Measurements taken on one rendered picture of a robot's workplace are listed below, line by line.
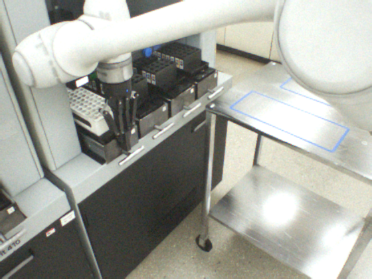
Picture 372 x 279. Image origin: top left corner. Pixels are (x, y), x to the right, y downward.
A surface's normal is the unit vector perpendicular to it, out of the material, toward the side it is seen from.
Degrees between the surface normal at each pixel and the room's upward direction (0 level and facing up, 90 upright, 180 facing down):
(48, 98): 90
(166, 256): 0
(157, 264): 0
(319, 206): 0
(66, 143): 90
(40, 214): 90
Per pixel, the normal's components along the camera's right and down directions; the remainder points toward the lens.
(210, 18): -0.03, 0.64
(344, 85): -0.42, 0.75
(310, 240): 0.00, -0.79
